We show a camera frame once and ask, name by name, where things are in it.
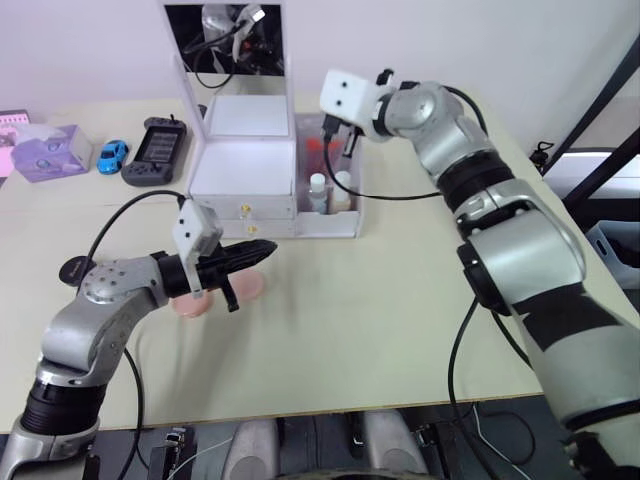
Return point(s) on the dark stand frame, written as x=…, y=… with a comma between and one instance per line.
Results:
x=595, y=100

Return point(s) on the black round compact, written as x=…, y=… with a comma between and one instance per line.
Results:
x=72, y=272

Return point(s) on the pink round makeup sponge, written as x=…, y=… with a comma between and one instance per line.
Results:
x=192, y=306
x=252, y=287

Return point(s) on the white makeup organizer with mirror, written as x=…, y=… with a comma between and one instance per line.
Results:
x=250, y=165

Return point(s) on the grey plastic bin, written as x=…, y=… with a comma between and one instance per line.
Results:
x=615, y=250

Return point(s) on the pink brush set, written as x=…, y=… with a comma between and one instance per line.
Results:
x=317, y=152

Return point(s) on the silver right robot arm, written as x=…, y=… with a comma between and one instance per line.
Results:
x=520, y=240

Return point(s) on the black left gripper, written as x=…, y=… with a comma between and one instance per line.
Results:
x=227, y=287

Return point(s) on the purple tissue box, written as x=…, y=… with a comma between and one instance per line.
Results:
x=50, y=155

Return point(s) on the black handheld game console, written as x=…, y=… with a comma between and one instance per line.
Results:
x=155, y=150

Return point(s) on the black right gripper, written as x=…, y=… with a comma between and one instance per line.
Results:
x=350, y=126

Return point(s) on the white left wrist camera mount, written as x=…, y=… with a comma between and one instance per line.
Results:
x=197, y=227

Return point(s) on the white drawer with gold knob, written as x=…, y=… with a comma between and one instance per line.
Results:
x=270, y=207
x=275, y=229

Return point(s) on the blue toy car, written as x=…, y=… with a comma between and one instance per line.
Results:
x=113, y=157

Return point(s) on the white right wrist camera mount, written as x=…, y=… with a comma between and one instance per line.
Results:
x=347, y=97

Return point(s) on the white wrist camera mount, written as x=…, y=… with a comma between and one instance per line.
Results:
x=347, y=97
x=197, y=227

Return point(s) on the tablet with pink screen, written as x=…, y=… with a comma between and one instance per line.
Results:
x=7, y=145

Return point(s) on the beige bottle with white cap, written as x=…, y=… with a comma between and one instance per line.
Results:
x=342, y=192

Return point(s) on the grey rounded shape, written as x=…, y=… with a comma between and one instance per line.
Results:
x=252, y=447
x=395, y=445

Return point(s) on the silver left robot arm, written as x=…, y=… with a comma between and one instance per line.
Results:
x=115, y=285

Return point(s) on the clear bottle with white cap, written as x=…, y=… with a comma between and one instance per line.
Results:
x=318, y=192

